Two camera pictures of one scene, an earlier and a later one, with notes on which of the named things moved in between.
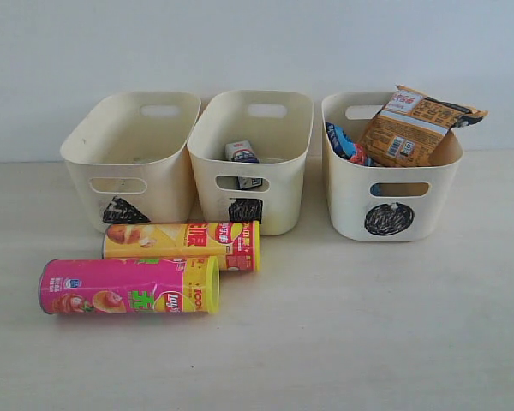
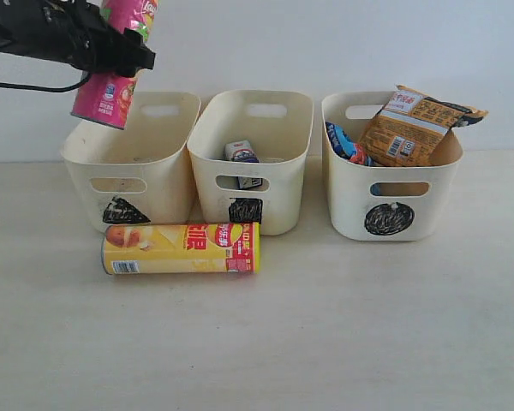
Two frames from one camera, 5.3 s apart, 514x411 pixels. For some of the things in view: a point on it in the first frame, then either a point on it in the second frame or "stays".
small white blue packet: (242, 151) stays
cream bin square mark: (278, 124) stays
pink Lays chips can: (167, 285) → (104, 96)
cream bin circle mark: (385, 204) stays
